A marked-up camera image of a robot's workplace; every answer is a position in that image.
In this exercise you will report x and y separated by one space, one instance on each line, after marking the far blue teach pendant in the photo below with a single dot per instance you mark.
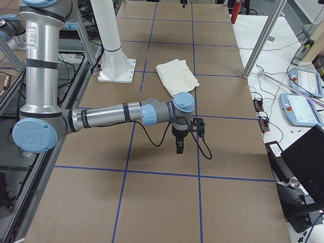
306 82

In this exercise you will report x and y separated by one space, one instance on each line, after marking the aluminium frame post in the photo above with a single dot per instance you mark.
263 37

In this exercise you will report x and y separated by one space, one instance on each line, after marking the red cylinder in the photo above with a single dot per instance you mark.
236 8

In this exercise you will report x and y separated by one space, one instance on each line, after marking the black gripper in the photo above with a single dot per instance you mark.
184 2
178 133

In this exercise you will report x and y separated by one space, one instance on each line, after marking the blue teach pendant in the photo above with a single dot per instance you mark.
306 82
299 111

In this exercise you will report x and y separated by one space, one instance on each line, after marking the cream long-sleeve cat shirt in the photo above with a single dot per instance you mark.
176 77

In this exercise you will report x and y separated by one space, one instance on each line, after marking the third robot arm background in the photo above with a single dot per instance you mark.
12 28

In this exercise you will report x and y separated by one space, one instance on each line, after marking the black laptop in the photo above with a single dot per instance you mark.
299 170

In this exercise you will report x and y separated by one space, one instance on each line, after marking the white camera post base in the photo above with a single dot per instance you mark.
115 66

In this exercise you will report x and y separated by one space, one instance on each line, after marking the clear water bottle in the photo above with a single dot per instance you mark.
301 52

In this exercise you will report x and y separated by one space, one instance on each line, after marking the near blue teach pendant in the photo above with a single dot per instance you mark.
299 111

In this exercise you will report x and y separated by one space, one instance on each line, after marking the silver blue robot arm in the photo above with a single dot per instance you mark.
43 122

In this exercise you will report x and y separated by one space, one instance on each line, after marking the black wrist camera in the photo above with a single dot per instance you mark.
198 126

